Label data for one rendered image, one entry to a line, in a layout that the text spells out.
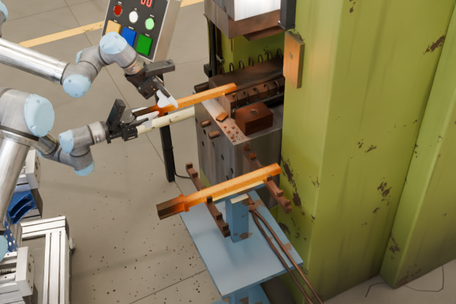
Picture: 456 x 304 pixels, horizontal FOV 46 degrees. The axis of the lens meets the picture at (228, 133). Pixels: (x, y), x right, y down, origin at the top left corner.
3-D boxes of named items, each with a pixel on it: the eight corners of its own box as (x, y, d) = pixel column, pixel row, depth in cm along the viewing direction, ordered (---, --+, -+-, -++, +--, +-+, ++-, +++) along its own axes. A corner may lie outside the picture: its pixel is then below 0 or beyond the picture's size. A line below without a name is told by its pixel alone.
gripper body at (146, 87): (140, 90, 198) (121, 70, 189) (159, 74, 198) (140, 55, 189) (148, 102, 193) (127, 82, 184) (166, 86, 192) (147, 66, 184)
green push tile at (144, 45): (147, 56, 234) (151, 39, 231) (135, 50, 237) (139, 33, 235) (150, 56, 235) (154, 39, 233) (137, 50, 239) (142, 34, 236)
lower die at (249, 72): (230, 118, 211) (230, 100, 205) (209, 90, 224) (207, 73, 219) (321, 87, 224) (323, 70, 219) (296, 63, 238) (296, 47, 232)
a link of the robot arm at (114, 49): (98, 34, 179) (119, 26, 176) (119, 54, 187) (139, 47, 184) (94, 51, 175) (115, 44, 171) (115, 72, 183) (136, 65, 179)
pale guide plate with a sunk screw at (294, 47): (296, 89, 179) (299, 45, 168) (282, 74, 185) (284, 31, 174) (301, 87, 180) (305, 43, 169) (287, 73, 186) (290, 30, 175)
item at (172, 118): (131, 140, 251) (129, 131, 247) (127, 133, 254) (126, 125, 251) (217, 111, 265) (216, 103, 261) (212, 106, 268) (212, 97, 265)
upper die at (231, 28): (228, 39, 187) (227, 14, 181) (204, 13, 201) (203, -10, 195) (330, 10, 201) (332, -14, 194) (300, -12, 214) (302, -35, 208)
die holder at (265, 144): (235, 222, 229) (233, 145, 199) (198, 165, 254) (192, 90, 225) (345, 178, 246) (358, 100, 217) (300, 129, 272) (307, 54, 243)
